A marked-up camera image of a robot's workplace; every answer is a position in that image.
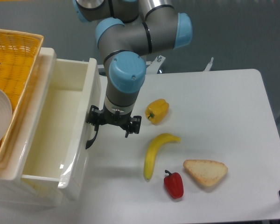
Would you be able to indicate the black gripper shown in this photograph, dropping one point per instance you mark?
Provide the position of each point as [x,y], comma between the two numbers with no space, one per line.
[98,117]

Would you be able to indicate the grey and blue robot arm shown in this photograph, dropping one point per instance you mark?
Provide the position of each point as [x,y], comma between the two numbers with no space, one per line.
[127,30]

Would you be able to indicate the white drawer cabinet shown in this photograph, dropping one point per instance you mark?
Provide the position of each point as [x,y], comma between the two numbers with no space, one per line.
[12,187]

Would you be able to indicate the yellow bell pepper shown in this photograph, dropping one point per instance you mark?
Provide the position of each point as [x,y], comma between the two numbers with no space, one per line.
[157,111]

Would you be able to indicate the yellow banana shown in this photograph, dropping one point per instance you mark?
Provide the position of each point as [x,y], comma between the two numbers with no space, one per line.
[153,150]

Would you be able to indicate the red bell pepper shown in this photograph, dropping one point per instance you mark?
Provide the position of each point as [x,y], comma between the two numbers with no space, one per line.
[173,184]

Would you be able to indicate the slice of bread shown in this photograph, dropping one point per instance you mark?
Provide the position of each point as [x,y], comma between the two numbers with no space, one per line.
[207,173]

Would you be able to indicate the yellow woven basket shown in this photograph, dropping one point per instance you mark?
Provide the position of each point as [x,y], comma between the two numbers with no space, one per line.
[18,54]

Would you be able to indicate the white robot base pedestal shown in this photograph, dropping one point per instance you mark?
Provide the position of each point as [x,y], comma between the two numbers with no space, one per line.
[155,66]

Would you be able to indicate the white metal table bracket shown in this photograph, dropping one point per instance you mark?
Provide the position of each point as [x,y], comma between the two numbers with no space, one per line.
[209,65]

